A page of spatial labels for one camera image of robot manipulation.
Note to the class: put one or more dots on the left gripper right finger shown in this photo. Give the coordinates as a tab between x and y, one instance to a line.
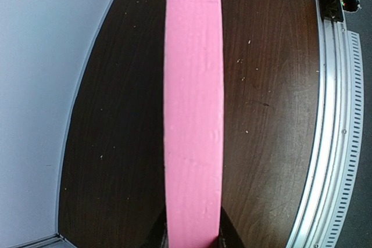
228	236

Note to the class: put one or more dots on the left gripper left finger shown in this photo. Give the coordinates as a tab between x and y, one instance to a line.
158	236

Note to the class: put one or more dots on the wooden picture frame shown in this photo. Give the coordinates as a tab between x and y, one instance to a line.
193	121

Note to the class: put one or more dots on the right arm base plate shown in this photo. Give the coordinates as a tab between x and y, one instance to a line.
350	6

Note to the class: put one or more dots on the aluminium front rail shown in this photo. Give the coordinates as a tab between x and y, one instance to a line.
337	139

